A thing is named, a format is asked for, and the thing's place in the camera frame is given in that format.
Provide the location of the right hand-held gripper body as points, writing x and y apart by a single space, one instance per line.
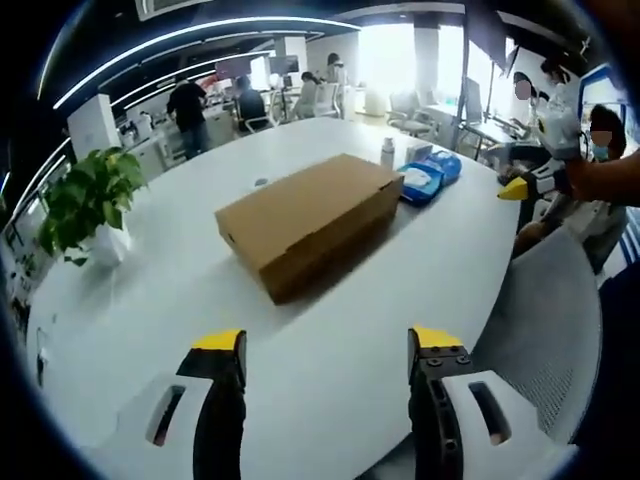
562 130

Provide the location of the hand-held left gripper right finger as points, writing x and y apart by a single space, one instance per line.
425 380

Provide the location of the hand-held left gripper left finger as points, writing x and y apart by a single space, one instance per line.
220 380

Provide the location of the light blue soft tissue pack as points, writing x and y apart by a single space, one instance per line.
420 180

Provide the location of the white pump bottle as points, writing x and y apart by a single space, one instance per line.
388 155

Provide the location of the brown cardboard shoe box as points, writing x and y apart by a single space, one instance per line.
305 215

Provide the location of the small white box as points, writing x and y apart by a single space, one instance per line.
419 151

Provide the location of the slim desktop monitor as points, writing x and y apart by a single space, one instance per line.
473 100

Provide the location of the large dark display screen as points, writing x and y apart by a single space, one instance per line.
490 45

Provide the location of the white mesh office chair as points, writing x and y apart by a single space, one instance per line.
545 325

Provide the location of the row of white office chairs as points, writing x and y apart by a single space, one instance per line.
407 107

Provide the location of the person's dark blue shirt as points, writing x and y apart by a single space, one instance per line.
607 325

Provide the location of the white low cabinet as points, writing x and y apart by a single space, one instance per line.
376 99

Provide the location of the potted green plant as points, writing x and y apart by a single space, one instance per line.
90 200

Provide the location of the curved ceiling light strips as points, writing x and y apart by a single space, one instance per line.
180 37

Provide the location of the ceiling air conditioner vent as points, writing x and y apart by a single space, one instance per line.
167 7

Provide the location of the blue white wall display board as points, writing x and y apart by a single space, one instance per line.
602 82

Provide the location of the purple wall screen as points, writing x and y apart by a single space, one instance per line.
232 69

